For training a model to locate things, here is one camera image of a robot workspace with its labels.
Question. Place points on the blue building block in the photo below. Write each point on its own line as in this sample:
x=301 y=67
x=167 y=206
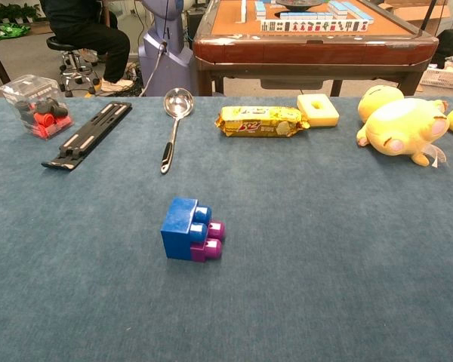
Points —
x=177 y=230

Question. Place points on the purple building block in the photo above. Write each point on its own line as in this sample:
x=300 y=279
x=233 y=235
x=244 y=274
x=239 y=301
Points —
x=205 y=252

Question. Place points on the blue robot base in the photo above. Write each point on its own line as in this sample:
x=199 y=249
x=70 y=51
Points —
x=162 y=56

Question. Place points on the yellow biscuit packet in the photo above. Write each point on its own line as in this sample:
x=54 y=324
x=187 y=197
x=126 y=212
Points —
x=260 y=122

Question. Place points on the blue table cloth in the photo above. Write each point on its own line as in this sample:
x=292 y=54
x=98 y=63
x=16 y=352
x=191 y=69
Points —
x=287 y=264

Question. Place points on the yellow sponge block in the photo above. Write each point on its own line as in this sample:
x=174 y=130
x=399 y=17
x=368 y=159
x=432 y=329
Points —
x=326 y=115

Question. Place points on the black folding stand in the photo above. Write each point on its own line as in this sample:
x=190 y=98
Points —
x=87 y=137

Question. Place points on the brown mahjong table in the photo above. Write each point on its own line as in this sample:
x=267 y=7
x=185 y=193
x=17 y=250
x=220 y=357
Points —
x=309 y=51

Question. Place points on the row of mahjong tiles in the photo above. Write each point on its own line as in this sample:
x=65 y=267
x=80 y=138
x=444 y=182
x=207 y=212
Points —
x=313 y=25

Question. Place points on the large yellow plush chick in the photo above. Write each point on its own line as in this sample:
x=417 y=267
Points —
x=400 y=124

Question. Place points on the black rolling stool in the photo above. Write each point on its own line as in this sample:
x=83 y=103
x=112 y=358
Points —
x=73 y=68

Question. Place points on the black dish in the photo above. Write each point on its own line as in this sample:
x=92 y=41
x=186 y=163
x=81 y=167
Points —
x=300 y=3

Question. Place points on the seated person in black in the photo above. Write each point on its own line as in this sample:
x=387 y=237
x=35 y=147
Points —
x=90 y=37

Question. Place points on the clear bag of red clips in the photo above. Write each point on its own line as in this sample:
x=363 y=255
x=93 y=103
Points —
x=36 y=109

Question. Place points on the white plastic basket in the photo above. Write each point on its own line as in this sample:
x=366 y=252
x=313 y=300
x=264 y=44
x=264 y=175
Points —
x=447 y=78

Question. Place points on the green plant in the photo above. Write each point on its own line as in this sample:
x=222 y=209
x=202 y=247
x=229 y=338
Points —
x=7 y=19

